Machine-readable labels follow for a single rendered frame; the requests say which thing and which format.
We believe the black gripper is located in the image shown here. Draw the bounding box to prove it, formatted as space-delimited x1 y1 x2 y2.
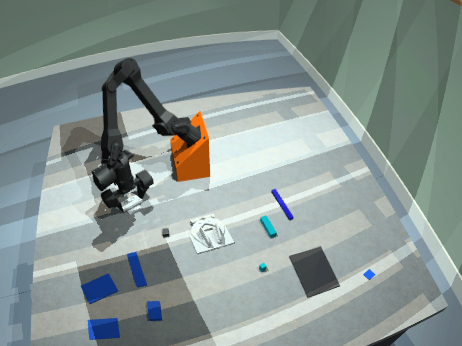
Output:
101 170 154 212

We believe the blue rectangular bar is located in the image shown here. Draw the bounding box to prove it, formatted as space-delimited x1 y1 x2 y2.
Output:
127 252 147 288

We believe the teal rectangular block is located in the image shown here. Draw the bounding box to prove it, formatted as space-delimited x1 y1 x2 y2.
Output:
260 216 276 239

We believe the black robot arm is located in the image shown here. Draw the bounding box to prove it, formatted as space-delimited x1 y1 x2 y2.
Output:
92 58 201 191

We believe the dark blue flat bar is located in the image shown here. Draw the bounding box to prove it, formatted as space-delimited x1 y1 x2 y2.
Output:
271 190 293 221

